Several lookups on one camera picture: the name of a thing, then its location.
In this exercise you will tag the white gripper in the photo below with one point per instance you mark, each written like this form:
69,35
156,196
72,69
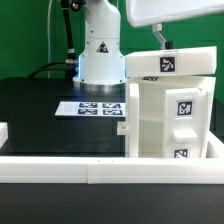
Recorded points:
147,12

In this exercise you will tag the white cabinet top block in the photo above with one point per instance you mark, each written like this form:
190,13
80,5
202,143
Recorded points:
173,62

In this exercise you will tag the white cabinet body box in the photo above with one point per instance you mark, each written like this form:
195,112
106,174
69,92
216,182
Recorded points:
151,108

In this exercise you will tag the white cabinet door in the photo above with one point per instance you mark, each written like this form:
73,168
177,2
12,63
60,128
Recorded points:
186,122
130,126

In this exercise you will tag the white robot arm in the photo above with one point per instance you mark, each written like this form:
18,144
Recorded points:
101,64

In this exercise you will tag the white fiducial marker sheet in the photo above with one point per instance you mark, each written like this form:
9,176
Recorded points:
92,109

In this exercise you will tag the white U-shaped fence frame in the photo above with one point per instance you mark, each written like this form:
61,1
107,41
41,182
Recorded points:
116,170

